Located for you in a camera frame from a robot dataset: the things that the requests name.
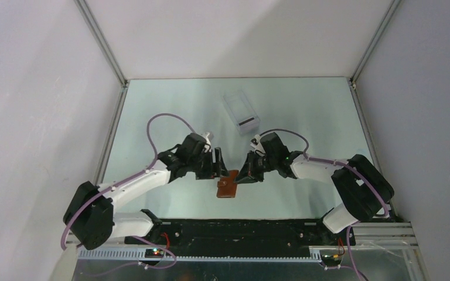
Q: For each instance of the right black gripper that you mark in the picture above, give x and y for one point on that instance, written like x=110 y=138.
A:
x=248 y=173

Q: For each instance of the aluminium frame rail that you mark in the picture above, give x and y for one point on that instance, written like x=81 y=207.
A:
x=376 y=235

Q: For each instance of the left circuit board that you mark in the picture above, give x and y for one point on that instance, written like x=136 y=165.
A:
x=154 y=253

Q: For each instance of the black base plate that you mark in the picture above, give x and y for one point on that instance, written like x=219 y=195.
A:
x=222 y=238

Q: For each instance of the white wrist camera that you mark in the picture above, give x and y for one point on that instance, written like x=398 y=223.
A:
x=208 y=136
x=255 y=143

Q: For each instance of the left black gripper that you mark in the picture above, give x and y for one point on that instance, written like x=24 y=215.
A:
x=209 y=173

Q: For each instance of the circuit board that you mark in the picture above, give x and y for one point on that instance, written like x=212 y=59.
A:
x=332 y=257
x=154 y=253

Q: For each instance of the right circuit board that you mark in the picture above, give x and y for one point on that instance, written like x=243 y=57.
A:
x=332 y=257

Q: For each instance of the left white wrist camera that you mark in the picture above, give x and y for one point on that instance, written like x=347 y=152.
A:
x=208 y=136

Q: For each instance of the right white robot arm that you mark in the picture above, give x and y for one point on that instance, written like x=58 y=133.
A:
x=362 y=188

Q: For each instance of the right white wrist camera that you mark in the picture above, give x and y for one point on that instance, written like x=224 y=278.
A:
x=255 y=143

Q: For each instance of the clear plastic card box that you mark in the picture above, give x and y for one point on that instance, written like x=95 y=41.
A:
x=239 y=108

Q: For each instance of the card with black stripe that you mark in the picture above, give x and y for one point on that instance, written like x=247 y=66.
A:
x=247 y=121

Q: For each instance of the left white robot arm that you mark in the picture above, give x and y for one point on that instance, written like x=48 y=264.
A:
x=94 y=214

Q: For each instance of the brown leather card holder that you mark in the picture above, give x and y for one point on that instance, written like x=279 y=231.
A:
x=226 y=187

